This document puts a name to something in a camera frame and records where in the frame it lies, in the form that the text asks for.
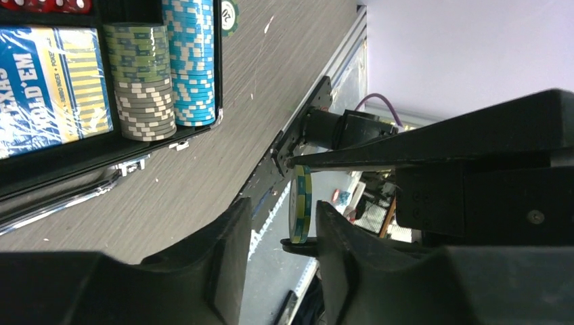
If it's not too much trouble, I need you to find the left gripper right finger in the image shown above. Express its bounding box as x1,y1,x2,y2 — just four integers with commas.
315,201,573,324

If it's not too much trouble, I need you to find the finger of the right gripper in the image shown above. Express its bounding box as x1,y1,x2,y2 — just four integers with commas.
280,237,319,258

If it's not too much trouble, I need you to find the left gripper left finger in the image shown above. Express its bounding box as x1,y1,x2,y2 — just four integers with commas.
1,198,252,324

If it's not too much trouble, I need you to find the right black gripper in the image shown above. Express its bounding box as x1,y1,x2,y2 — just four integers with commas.
286,89,573,246

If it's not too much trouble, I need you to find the dark green chip pile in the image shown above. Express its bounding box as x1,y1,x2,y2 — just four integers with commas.
288,165,313,244

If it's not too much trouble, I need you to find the black poker chip case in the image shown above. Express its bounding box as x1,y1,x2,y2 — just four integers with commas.
1,1,223,234

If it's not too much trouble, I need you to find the blue playing card deck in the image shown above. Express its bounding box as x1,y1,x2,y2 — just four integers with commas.
1,26,114,159

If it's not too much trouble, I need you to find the red die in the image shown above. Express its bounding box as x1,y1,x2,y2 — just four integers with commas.
15,0,56,13
55,0,92,14

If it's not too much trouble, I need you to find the grey camo chip stack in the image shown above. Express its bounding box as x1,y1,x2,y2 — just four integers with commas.
103,22,177,142

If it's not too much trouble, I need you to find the loose dark green chip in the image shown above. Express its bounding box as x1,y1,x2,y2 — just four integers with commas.
221,0,240,37

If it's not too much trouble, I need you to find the light blue chip stack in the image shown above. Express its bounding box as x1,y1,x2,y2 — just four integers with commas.
162,1,216,127

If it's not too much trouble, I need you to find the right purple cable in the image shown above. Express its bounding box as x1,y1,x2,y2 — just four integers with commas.
355,93,405,129

